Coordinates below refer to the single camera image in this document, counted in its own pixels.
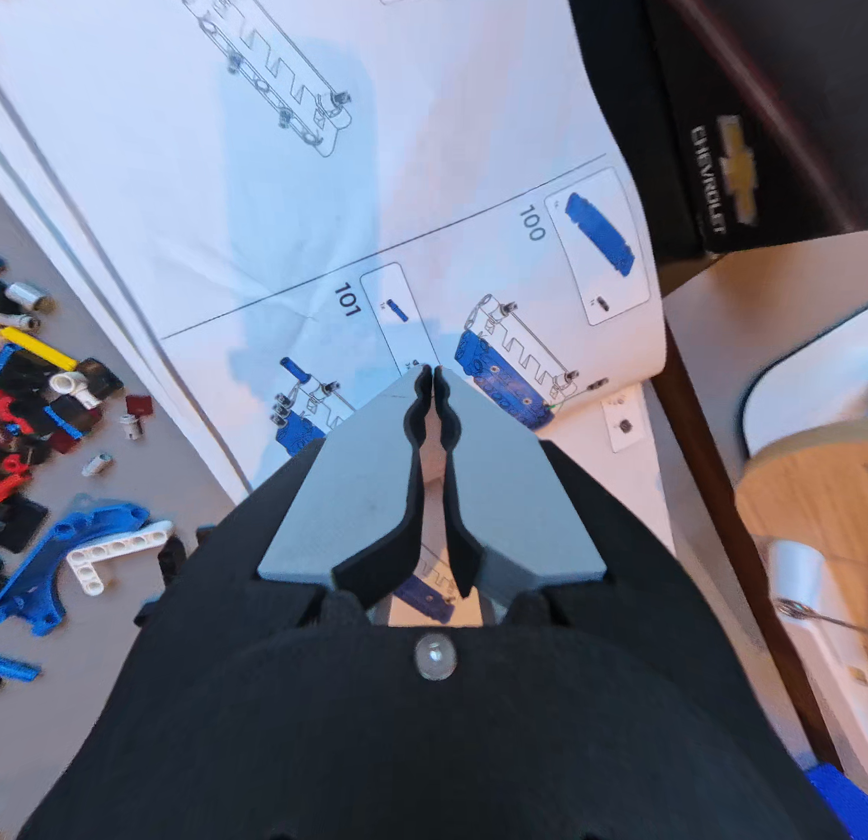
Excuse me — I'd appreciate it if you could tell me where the blue curved toy panel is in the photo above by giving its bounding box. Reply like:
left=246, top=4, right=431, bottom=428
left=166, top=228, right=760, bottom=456
left=0, top=501, right=151, bottom=638

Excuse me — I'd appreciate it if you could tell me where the blue plastic bin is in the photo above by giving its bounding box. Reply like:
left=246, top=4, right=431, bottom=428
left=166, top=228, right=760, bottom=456
left=803, top=762, right=868, bottom=840

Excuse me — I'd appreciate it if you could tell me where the pile of mixed toy bricks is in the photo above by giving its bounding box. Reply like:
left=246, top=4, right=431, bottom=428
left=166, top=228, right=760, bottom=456
left=0, top=257, right=218, bottom=685

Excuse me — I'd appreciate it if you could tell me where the black toy car box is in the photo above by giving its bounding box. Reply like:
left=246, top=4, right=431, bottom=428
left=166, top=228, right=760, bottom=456
left=563, top=0, right=868, bottom=265

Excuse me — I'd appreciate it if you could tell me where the thick building instruction booklet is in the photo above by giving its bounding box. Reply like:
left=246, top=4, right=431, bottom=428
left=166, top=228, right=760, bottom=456
left=0, top=0, right=679, bottom=627

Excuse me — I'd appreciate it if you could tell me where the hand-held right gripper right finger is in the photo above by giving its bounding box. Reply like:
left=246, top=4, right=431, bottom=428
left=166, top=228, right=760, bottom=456
left=433, top=366, right=608, bottom=598

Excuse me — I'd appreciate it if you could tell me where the white angled toy beam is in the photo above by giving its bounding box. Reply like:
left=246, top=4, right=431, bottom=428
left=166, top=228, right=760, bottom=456
left=66, top=520, right=175, bottom=597

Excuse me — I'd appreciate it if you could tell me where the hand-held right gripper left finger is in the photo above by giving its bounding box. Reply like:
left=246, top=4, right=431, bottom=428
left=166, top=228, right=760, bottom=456
left=256, top=366, right=434, bottom=610

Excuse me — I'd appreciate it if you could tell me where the grey desk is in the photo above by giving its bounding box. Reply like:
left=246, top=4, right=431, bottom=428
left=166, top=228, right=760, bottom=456
left=0, top=196, right=868, bottom=840

